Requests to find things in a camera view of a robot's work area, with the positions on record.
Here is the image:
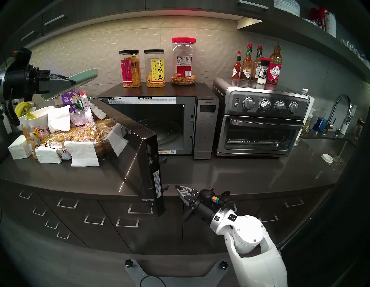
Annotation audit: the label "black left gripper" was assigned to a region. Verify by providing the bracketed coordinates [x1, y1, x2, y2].
[3, 65, 77, 96]

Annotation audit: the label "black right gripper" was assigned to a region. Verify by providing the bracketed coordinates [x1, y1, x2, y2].
[174, 185, 216, 226]

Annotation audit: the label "light green plate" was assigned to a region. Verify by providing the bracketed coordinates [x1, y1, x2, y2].
[40, 68, 99, 101]

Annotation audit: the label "black microwave oven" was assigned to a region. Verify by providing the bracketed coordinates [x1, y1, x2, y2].
[89, 82, 221, 217]

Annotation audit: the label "white plate stack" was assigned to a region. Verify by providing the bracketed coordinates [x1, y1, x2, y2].
[274, 0, 300, 17]

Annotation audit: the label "purple snack bag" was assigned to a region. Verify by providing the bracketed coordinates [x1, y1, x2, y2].
[61, 90, 81, 113]

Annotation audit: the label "green red tea packets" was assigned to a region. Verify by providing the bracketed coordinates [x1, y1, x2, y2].
[74, 91, 91, 112]

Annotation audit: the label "white paper bag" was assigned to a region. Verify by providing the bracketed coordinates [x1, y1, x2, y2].
[48, 105, 71, 133]

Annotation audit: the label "large white bowl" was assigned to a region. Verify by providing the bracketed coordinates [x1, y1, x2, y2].
[25, 106, 55, 130]

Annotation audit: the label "yellow banana bunch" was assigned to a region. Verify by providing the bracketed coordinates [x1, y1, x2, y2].
[14, 101, 36, 118]

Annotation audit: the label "clear pink plastic bag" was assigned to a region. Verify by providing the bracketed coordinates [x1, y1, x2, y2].
[71, 109, 90, 126]

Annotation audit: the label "dark lower drawer cabinet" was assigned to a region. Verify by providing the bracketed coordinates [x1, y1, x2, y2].
[0, 176, 336, 261]

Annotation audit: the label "bananas in white bowl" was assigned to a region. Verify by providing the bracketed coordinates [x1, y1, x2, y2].
[13, 107, 37, 130]

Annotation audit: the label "wrapped pastries pile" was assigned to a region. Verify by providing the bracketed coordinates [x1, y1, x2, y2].
[42, 122, 101, 154]

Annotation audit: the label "brown snack packet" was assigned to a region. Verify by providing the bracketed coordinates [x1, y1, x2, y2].
[22, 124, 39, 159]

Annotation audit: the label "snack jar pink label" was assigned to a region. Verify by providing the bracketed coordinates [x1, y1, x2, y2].
[119, 50, 142, 88]

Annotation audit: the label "small white draped napkin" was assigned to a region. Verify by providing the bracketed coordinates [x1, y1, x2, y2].
[35, 146, 62, 164]

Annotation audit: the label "white napkin stack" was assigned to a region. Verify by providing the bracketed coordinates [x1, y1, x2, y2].
[8, 135, 32, 159]

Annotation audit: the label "dark upper cabinet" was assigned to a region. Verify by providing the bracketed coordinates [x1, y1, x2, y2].
[0, 0, 271, 62]

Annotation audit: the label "black countertop appliance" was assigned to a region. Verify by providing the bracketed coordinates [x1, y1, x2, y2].
[0, 114, 11, 163]

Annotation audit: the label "large white draped napkin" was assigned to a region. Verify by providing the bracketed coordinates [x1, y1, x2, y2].
[64, 141, 100, 167]

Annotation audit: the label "stainless steel toaster oven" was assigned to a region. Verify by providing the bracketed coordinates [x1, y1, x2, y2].
[213, 77, 310, 157]

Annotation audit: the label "snack jar yellow label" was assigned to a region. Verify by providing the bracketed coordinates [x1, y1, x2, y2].
[144, 49, 166, 88]

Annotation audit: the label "clear jar red lid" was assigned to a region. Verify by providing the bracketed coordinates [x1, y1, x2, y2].
[171, 37, 197, 86]

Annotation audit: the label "small red hot sauce bottle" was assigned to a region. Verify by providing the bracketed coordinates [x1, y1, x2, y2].
[232, 51, 243, 80]

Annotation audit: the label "clear dish soap bottle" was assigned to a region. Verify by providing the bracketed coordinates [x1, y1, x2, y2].
[302, 108, 315, 134]

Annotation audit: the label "brown sauce bottle Tabasco label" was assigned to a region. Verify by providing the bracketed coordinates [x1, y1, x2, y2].
[240, 44, 254, 81]

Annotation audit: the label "stainless steel sink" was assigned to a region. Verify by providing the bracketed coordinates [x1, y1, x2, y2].
[300, 138, 356, 173]

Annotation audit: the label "large orange Tabasco bottle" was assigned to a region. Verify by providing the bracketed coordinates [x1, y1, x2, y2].
[266, 43, 283, 85]

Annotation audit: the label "white paper towel roll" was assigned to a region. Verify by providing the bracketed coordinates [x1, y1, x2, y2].
[293, 95, 315, 146]

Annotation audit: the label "brown bottle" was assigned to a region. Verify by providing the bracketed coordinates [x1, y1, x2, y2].
[354, 118, 365, 141]

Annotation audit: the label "chrome kitchen faucet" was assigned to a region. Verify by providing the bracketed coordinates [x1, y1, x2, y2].
[322, 95, 353, 136]

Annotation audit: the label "red cup stack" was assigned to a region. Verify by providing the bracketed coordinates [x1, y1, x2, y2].
[310, 8, 328, 32]

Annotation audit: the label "white cup stack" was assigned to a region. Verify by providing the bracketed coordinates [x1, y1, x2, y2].
[326, 13, 337, 38]

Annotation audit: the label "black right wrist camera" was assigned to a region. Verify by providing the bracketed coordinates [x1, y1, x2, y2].
[199, 188, 221, 207]

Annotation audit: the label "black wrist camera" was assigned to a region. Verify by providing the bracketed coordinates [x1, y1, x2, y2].
[10, 48, 33, 67]
[199, 188, 221, 207]

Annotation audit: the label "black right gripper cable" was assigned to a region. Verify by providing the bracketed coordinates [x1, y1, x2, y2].
[220, 190, 237, 209]

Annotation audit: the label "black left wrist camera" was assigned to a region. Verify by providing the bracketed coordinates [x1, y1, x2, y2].
[10, 48, 33, 67]

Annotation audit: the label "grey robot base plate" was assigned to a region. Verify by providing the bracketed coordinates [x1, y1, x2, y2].
[125, 260, 229, 287]

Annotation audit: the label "black base cable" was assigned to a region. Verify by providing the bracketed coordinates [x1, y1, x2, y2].
[140, 275, 167, 287]

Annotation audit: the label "dark wall shelf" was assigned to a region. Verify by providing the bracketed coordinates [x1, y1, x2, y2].
[236, 16, 370, 84]

